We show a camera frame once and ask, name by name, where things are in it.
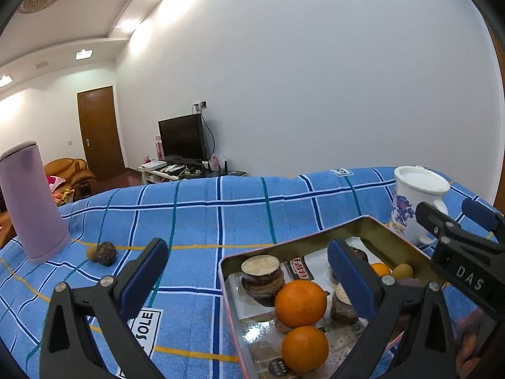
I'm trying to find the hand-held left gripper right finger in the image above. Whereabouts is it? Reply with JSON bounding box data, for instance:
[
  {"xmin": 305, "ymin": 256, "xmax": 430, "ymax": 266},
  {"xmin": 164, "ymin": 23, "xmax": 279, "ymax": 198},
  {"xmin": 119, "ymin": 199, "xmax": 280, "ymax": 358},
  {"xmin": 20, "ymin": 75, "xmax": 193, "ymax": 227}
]
[{"xmin": 327, "ymin": 238, "xmax": 460, "ymax": 379}]

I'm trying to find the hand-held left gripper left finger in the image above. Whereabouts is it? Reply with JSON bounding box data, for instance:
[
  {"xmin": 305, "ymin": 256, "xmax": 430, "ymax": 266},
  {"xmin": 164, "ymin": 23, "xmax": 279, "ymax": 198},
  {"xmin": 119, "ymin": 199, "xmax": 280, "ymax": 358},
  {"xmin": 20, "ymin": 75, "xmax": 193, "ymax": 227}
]
[{"xmin": 39, "ymin": 238, "xmax": 170, "ymax": 379}]

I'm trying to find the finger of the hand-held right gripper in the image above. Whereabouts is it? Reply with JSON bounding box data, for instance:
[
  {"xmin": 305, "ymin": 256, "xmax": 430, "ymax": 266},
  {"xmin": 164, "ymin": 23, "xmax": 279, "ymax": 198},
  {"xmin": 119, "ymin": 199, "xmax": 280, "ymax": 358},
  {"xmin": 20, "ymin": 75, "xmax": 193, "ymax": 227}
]
[
  {"xmin": 461, "ymin": 197, "xmax": 505, "ymax": 243},
  {"xmin": 416, "ymin": 201, "xmax": 505, "ymax": 259}
]

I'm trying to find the dark brown water chestnut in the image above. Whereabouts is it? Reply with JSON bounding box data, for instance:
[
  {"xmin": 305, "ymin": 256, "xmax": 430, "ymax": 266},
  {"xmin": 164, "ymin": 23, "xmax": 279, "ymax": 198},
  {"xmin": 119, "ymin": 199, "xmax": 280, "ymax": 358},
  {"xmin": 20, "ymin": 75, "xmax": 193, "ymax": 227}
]
[
  {"xmin": 346, "ymin": 247, "xmax": 370, "ymax": 265},
  {"xmin": 96, "ymin": 242, "xmax": 118, "ymax": 266}
]

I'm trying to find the gold metal tin box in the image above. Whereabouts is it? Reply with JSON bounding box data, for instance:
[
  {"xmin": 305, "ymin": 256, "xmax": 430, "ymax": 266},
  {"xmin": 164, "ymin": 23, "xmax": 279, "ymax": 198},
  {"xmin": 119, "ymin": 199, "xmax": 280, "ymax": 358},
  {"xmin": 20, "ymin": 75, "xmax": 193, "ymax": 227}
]
[{"xmin": 216, "ymin": 215, "xmax": 448, "ymax": 379}]

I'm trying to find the white mug blue print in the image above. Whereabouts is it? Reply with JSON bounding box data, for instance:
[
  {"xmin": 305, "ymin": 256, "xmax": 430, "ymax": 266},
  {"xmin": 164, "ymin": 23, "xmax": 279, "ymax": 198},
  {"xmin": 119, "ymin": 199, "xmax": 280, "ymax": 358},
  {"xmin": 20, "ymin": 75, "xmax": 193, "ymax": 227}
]
[{"xmin": 389, "ymin": 165, "xmax": 451, "ymax": 245}]

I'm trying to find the red label sachet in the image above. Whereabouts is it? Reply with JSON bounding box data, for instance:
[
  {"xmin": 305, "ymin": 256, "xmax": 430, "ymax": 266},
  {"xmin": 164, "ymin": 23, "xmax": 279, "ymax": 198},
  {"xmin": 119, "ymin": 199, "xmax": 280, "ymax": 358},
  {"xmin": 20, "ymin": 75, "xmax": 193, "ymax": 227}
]
[{"xmin": 285, "ymin": 255, "xmax": 312, "ymax": 281}]

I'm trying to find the orange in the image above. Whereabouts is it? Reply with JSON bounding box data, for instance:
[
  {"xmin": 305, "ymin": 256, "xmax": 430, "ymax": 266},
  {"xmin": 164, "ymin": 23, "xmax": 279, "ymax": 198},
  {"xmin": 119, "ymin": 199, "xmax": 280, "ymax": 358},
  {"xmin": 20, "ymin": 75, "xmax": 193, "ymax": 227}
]
[
  {"xmin": 275, "ymin": 280, "xmax": 328, "ymax": 328},
  {"xmin": 281, "ymin": 326, "xmax": 329, "ymax": 374}
]

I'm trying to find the white television stand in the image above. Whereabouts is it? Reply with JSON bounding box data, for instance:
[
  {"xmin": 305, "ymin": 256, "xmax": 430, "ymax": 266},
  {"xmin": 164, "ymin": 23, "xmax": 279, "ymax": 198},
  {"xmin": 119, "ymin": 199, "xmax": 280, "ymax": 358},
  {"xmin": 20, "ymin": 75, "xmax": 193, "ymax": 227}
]
[{"xmin": 137, "ymin": 162, "xmax": 248, "ymax": 184}]

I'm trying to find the black round label sachet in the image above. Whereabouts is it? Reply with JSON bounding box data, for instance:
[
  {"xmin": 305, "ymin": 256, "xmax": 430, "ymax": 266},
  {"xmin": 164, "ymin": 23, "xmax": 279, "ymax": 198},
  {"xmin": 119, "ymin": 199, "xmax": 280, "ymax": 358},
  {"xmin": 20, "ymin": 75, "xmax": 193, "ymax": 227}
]
[{"xmin": 268, "ymin": 357, "xmax": 293, "ymax": 377}]

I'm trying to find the blue plaid blanket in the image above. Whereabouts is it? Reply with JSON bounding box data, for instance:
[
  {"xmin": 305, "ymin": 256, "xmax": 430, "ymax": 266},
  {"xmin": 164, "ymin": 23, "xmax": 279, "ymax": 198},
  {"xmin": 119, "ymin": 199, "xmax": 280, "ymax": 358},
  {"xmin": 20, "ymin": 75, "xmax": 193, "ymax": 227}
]
[{"xmin": 0, "ymin": 166, "xmax": 505, "ymax": 379}]

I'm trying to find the purple tumbler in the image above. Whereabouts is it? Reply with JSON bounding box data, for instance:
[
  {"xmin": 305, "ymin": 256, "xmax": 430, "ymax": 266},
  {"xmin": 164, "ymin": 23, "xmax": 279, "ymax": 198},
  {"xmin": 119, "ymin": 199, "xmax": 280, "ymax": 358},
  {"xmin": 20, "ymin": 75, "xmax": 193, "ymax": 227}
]
[{"xmin": 0, "ymin": 140, "xmax": 72, "ymax": 266}]

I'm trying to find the tan leather sofa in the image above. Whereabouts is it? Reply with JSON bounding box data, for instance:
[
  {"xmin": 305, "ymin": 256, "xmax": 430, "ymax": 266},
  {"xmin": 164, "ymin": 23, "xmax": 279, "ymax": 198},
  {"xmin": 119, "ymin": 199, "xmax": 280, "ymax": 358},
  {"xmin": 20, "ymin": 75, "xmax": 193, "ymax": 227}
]
[{"xmin": 43, "ymin": 158, "xmax": 98, "ymax": 202}]

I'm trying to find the black television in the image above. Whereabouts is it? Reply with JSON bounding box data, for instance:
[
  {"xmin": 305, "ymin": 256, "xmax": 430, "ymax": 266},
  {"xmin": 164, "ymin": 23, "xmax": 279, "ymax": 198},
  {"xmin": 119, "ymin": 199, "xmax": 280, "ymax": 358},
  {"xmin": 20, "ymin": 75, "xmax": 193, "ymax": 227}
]
[{"xmin": 158, "ymin": 114, "xmax": 209, "ymax": 162}]

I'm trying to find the brown wooden door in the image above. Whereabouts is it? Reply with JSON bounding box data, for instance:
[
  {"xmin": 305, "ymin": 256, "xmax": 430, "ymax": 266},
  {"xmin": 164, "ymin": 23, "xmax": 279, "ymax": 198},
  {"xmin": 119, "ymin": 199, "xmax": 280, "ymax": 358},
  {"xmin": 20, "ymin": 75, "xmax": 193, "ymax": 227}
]
[{"xmin": 77, "ymin": 86, "xmax": 127, "ymax": 184}]

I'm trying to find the black power cable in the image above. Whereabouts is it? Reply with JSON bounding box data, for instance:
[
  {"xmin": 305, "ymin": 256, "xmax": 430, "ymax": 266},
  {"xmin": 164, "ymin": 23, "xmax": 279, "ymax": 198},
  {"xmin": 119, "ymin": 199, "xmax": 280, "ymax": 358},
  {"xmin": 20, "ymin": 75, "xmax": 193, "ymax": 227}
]
[{"xmin": 201, "ymin": 112, "xmax": 217, "ymax": 154}]

